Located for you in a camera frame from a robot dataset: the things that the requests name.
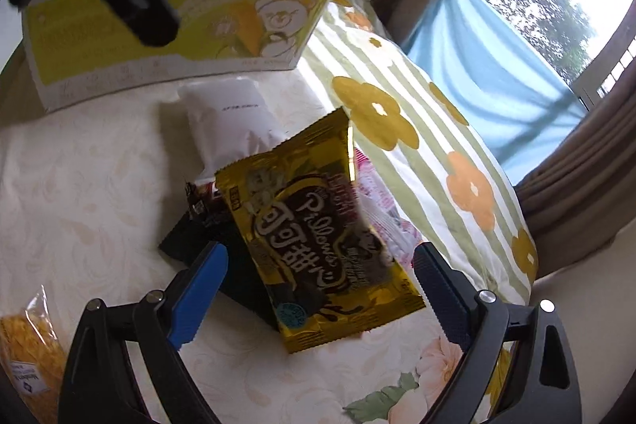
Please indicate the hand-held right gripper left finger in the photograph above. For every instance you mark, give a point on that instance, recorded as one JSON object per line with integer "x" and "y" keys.
{"x": 198, "y": 295}

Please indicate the golden yellow snack packet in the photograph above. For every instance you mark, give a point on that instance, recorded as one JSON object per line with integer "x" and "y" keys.
{"x": 308, "y": 230}

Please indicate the yellow printed cardboard box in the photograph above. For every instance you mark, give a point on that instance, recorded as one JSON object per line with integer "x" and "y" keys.
{"x": 223, "y": 31}

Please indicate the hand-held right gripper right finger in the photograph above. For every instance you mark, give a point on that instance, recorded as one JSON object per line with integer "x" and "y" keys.
{"x": 442, "y": 295}

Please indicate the dark snack packet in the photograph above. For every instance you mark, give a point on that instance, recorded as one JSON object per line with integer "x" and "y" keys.
{"x": 233, "y": 260}

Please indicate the light blue cloth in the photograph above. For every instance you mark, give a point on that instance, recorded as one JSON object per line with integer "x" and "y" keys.
{"x": 487, "y": 81}

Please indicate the pale plain snack packet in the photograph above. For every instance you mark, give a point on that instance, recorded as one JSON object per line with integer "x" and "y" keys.
{"x": 223, "y": 121}

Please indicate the pink snack packet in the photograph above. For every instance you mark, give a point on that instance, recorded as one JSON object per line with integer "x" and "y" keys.
{"x": 382, "y": 210}

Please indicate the clear waffle packet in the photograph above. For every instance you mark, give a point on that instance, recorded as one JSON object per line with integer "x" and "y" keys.
{"x": 30, "y": 344}

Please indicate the striped flower-print blanket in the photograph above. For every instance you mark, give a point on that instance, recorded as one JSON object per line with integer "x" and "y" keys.
{"x": 422, "y": 131}

